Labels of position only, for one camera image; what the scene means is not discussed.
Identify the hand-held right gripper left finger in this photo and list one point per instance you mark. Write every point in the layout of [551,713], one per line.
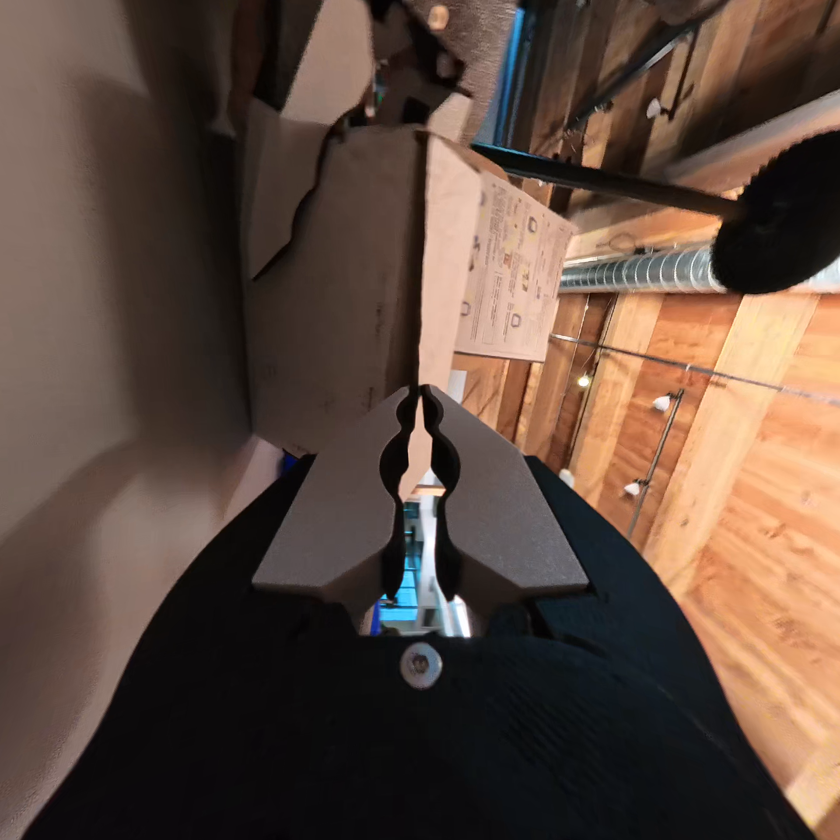
[328,525]

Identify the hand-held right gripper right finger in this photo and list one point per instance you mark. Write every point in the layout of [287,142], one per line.
[512,525]

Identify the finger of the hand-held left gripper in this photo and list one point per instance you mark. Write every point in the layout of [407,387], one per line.
[275,184]
[334,59]

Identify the white cardboard mailer box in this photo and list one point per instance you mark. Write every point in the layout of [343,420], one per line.
[354,295]

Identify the white track spotlight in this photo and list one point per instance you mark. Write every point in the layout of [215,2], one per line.
[664,401]
[634,489]
[654,108]

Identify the printed instruction sheet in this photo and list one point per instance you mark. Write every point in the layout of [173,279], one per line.
[518,282]

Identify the silver ventilation duct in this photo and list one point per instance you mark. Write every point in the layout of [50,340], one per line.
[643,270]

